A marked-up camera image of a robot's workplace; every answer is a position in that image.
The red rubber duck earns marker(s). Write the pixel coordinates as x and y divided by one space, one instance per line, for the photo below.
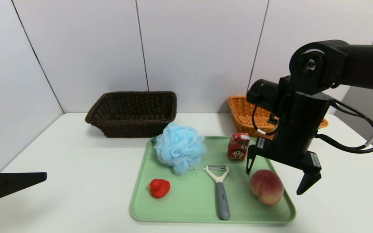
159 189

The dark brown wicker basket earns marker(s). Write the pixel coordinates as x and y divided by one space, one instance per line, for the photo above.
131 129

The light blue bath loofah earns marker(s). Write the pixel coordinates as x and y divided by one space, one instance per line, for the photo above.
180 149

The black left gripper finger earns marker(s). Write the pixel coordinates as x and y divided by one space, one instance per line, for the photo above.
5 184

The orange wicker basket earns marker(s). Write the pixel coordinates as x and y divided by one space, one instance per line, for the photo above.
241 116

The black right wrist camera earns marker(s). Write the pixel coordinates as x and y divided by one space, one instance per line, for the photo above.
264 92

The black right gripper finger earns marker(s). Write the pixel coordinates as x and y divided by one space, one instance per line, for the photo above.
308 181
250 158

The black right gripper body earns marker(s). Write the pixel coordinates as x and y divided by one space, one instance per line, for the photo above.
283 158

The pink yellow peach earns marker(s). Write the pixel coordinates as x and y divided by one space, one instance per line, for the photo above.
267 187

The red drink carton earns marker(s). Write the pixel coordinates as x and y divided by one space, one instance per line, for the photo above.
238 147

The light green plastic tray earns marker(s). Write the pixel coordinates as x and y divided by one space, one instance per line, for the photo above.
189 194

